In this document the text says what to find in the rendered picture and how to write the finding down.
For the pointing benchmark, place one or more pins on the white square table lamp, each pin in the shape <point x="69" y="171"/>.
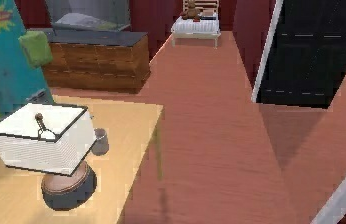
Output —
<point x="31" y="146"/>

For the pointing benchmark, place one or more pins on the black room door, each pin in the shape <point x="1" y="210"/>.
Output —
<point x="311" y="53"/>

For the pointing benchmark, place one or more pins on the grey mug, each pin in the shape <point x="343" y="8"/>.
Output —
<point x="101" y="144"/>

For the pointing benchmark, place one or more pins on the white door frame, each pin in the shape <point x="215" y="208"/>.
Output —
<point x="341" y="196"/>

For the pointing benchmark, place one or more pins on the brown teddy bear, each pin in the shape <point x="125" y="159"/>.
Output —
<point x="191" y="10"/>

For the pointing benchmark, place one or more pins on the light wooden table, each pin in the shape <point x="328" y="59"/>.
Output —
<point x="127" y="140"/>

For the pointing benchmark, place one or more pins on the brown wooden chest of drawers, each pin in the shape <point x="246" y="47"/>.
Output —
<point x="97" y="63"/>

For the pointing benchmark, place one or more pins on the teal poster with green print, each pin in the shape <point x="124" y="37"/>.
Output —
<point x="1" y="66"/>

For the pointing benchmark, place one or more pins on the green cushion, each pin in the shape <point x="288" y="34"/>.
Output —
<point x="35" y="48"/>

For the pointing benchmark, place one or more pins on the white bed with wooden headboard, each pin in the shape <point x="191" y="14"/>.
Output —
<point x="196" y="28"/>

